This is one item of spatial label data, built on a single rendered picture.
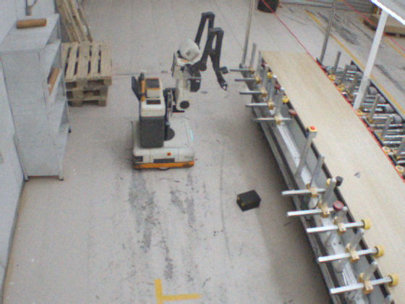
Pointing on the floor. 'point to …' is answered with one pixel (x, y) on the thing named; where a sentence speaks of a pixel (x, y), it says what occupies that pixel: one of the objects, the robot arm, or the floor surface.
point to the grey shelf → (36, 95)
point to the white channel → (372, 57)
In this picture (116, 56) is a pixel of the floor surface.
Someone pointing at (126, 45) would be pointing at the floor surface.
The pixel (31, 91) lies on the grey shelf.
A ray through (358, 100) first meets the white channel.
